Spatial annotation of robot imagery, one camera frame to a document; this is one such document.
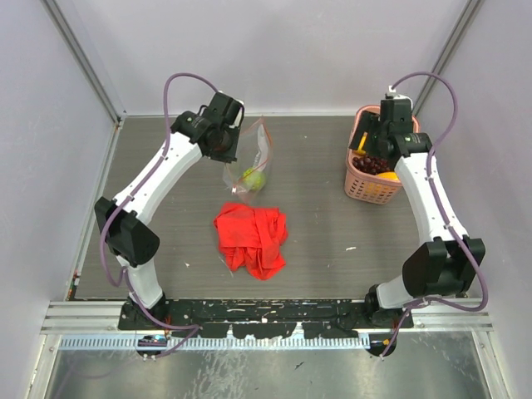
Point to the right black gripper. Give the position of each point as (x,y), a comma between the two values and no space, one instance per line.
(368,123)

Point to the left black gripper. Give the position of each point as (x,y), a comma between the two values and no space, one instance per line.
(229,155)

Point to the clear zip bag orange zipper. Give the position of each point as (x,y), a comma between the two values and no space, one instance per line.
(255,150)

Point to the green custard apple toy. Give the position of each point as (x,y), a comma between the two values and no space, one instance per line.
(253,179)

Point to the pink plastic basket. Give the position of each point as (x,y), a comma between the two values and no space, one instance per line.
(368,188)

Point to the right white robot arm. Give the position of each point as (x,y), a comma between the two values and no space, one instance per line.
(445,262)

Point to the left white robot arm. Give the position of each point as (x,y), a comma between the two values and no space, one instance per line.
(124,221)

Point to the yellow lemon toy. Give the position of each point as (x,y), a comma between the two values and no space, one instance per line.
(360,146)

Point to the dark purple grapes toy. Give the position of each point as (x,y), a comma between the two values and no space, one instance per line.
(371,165)

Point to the orange mango toy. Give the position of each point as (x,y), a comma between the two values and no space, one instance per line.
(390,175)

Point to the red crumpled cloth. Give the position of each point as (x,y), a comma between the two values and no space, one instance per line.
(252,237)

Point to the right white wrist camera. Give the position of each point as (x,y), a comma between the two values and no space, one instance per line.
(392,93)

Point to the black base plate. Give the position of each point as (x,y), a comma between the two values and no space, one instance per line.
(261,319)

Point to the slotted cable duct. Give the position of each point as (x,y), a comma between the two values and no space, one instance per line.
(155,342)

